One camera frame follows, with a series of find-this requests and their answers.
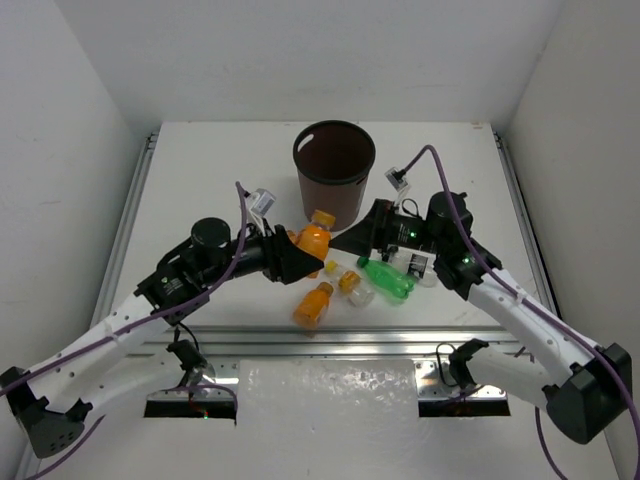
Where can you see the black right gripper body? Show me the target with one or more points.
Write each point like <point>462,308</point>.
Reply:
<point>401,229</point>

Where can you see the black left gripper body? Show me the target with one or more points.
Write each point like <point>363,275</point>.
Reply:
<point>272,255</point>

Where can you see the orange juice bottle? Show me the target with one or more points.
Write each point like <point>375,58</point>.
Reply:
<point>313,306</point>
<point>315,237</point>

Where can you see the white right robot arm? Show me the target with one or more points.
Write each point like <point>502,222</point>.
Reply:
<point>582,385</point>

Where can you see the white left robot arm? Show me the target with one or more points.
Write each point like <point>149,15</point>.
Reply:
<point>52,400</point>

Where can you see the brown garbage bin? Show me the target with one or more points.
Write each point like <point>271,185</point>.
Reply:
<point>333,159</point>

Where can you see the clear bottle yellow cap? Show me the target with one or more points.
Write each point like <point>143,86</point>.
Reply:
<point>349,284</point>

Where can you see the clear bottle black label lying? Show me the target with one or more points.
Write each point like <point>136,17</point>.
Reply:
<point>417,266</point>

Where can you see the green plastic bottle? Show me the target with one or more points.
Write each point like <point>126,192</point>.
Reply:
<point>386,277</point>

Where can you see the orange juice bottle front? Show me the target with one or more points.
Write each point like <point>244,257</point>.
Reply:
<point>313,306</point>

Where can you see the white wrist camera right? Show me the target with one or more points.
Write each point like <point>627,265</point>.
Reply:
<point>397,179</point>

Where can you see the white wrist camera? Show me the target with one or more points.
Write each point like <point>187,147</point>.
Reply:
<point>258,204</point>
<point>397,179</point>

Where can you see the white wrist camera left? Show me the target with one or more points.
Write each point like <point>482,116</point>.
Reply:
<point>258,204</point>

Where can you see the aluminium frame rail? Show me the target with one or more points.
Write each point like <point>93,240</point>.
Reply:
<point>193,174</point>

